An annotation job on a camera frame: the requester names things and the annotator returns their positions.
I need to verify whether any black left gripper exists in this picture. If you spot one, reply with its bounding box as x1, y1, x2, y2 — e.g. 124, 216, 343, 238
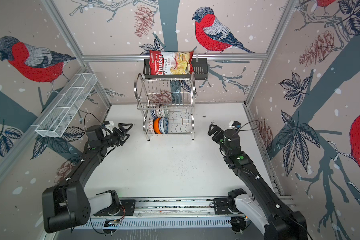
100, 123, 132, 149

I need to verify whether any plain orange bowl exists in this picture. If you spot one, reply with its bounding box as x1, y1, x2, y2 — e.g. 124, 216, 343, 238
153, 118, 162, 134

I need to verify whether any dark red pattern bowl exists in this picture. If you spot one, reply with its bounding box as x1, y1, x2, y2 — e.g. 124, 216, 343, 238
154, 109, 162, 118

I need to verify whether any blue floral small bowl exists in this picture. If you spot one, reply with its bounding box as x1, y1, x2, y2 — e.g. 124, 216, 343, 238
159, 117, 169, 134

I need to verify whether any green pattern bowl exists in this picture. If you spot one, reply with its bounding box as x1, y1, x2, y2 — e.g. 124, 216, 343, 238
160, 109, 170, 118

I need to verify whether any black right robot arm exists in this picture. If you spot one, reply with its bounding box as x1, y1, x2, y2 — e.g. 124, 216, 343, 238
208, 122, 310, 240

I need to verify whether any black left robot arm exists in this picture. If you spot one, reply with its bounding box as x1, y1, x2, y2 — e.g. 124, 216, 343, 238
42, 123, 133, 234

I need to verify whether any steel two-tier dish rack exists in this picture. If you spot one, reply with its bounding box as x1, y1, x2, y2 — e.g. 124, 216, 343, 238
134, 73, 197, 141

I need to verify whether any red cassava chips bag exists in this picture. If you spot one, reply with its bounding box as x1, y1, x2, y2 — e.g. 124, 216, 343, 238
149, 51, 194, 66

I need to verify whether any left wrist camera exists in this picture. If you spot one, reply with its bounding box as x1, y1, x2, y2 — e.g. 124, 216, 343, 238
86, 121, 114, 142

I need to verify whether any white mesh wall shelf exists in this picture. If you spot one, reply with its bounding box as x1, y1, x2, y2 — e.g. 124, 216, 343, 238
36, 73, 98, 138

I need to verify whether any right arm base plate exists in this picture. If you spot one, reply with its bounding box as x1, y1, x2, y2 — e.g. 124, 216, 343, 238
213, 198, 238, 215

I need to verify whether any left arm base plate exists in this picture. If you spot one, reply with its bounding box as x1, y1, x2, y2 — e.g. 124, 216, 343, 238
94, 199, 136, 217

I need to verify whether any aluminium frame corner post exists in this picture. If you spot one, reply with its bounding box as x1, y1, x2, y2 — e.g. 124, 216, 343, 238
41, 0, 112, 106

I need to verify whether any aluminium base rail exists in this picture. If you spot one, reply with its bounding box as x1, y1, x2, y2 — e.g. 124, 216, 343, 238
75, 196, 254, 234

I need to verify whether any aluminium horizontal frame bar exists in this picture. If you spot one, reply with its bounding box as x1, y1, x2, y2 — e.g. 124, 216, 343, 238
81, 53, 268, 63

